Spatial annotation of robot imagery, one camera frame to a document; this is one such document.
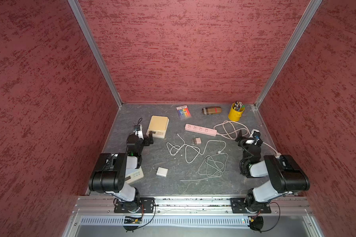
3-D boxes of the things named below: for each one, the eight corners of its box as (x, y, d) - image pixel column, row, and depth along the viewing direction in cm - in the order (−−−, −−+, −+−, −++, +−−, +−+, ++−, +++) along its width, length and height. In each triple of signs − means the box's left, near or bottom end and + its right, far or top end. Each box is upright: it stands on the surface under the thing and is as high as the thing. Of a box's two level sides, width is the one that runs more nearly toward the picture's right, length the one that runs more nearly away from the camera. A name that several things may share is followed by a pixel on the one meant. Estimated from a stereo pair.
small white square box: (156, 174, 86) (155, 173, 84) (158, 168, 89) (158, 166, 87) (166, 177, 85) (165, 175, 83) (168, 170, 88) (168, 168, 86)
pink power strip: (184, 130, 107) (184, 128, 105) (185, 125, 110) (185, 123, 107) (215, 137, 103) (216, 134, 101) (216, 131, 106) (217, 129, 104)
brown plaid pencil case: (203, 115, 116) (203, 112, 114) (201, 110, 120) (202, 106, 117) (221, 114, 117) (222, 111, 114) (219, 108, 121) (220, 105, 118)
